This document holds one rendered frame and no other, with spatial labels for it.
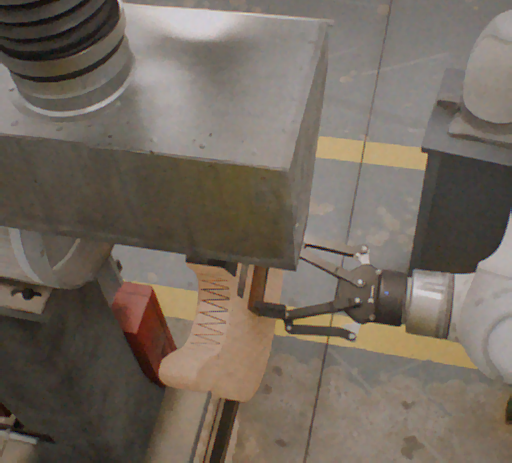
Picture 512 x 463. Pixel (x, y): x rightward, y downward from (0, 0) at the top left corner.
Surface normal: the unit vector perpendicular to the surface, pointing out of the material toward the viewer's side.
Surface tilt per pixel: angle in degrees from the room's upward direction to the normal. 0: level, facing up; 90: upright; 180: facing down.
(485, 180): 90
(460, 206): 90
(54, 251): 84
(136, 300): 0
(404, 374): 0
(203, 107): 0
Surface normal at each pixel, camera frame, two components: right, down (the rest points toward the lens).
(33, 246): -0.24, 0.54
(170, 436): 0.32, -0.50
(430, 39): -0.08, -0.60
